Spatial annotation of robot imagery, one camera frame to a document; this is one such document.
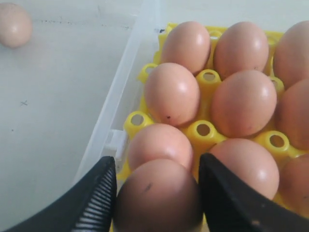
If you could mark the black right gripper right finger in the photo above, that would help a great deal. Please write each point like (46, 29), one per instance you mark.
(230, 205)

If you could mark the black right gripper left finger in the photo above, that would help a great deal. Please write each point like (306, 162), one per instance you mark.
(86, 207)

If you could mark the brown egg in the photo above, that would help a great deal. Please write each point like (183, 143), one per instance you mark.
(159, 196)
(15, 25)
(243, 104)
(291, 55)
(251, 162)
(172, 94)
(159, 141)
(292, 114)
(294, 185)
(189, 45)
(243, 46)

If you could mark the yellow plastic egg tray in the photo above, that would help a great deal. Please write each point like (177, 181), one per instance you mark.
(201, 132)

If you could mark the clear plastic container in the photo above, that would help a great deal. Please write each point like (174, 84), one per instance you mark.
(52, 91)

